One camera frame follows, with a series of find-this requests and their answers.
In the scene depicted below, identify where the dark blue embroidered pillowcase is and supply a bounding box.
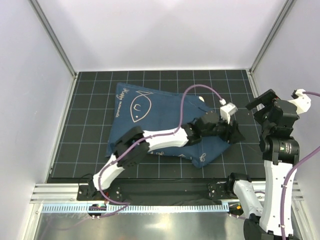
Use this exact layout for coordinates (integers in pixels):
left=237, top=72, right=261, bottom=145
left=105, top=82, right=231, bottom=168

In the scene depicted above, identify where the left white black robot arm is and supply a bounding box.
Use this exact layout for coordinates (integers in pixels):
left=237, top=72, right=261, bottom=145
left=87, top=111, right=245, bottom=201

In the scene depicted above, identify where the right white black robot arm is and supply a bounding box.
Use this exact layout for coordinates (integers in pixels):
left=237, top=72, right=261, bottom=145
left=225, top=89, right=311, bottom=240

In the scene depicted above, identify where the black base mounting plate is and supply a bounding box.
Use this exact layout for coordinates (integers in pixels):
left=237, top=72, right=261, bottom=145
left=74, top=177, right=256, bottom=202

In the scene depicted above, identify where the black grid mat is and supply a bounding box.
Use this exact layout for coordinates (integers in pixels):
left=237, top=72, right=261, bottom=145
left=47, top=69, right=265, bottom=183

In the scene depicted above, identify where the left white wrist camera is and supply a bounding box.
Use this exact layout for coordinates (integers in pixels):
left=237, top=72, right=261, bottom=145
left=219, top=99, right=238, bottom=124

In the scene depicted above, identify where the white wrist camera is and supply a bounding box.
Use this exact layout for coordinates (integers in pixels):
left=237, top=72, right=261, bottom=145
left=288, top=88, right=311, bottom=115
left=219, top=99, right=238, bottom=124

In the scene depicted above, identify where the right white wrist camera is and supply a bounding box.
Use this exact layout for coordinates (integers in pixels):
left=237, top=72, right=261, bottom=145
left=288, top=88, right=311, bottom=115

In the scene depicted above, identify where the slotted cable duct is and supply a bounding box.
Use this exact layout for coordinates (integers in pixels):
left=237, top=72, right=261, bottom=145
left=41, top=203, right=229, bottom=214

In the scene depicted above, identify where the right aluminium corner post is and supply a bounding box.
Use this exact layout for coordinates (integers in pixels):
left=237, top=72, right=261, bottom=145
left=249, top=0, right=297, bottom=75

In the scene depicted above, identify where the aluminium corner post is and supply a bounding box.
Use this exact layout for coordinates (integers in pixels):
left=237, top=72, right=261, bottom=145
left=249, top=0, right=297, bottom=75
left=28, top=0, right=77, bottom=79

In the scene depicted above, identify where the aluminium front rail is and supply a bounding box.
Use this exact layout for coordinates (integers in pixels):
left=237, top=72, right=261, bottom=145
left=30, top=181, right=304, bottom=204

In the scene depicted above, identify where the left aluminium corner post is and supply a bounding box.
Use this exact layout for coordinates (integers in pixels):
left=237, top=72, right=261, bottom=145
left=28, top=0, right=77, bottom=79

